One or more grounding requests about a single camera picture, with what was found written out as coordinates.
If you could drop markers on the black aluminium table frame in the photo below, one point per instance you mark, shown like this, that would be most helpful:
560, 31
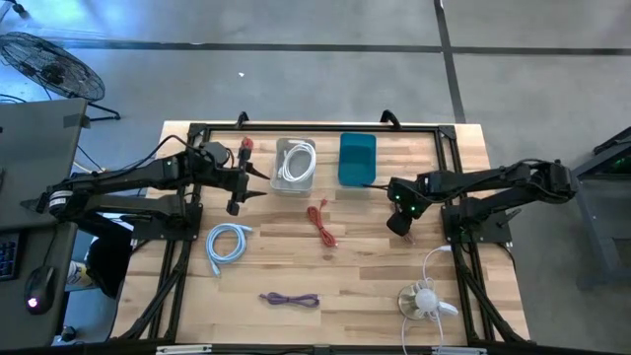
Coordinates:
320, 127

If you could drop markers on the silver light strip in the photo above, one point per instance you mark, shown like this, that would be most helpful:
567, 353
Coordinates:
458, 351
182, 349

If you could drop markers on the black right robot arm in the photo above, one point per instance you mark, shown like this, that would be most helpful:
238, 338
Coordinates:
493, 180

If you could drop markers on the dark metal side table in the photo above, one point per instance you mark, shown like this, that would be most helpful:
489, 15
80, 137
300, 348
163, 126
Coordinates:
599, 222

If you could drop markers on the black floor fan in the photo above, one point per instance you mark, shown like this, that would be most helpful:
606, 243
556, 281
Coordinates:
51, 69

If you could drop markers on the black frame clamp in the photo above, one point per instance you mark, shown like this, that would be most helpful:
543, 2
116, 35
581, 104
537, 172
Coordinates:
242, 118
390, 118

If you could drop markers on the small white desk fan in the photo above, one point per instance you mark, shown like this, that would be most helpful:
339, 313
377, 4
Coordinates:
425, 299

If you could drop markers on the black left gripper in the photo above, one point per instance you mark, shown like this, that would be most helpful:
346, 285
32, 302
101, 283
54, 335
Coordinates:
239, 182

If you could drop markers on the black bag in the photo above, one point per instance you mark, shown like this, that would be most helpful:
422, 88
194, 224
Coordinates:
111, 261

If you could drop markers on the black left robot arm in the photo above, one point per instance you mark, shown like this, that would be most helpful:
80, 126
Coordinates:
123, 177

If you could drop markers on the grey desk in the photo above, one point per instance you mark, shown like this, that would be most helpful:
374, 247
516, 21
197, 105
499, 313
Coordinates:
34, 143

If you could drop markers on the black keyboard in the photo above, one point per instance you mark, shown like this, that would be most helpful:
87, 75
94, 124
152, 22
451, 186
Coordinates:
7, 256

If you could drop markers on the teal plastic bin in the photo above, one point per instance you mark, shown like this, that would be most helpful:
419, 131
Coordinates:
357, 160

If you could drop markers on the grey plastic bin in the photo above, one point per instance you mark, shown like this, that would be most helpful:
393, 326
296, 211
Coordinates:
296, 190

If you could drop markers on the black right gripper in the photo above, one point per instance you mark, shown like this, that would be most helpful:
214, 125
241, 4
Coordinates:
404, 202

